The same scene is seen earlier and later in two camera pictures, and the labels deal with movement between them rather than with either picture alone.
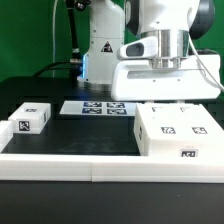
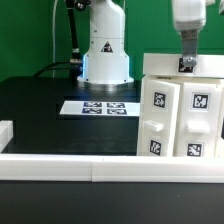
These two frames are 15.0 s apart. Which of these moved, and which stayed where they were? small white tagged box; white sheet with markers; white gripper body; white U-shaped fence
Moved: small white tagged box; white gripper body
Stayed: white sheet with markers; white U-shaped fence
